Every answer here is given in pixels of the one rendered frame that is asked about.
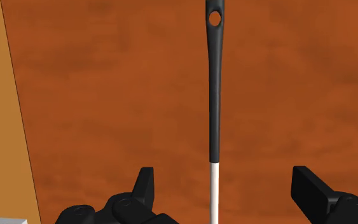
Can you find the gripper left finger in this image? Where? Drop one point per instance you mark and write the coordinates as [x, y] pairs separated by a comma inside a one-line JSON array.
[[132, 204]]

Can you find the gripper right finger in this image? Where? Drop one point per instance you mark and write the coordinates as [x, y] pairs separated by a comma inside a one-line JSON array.
[[318, 195]]

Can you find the white flat object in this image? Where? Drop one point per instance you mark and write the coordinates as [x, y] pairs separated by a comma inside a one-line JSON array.
[[2, 221]]

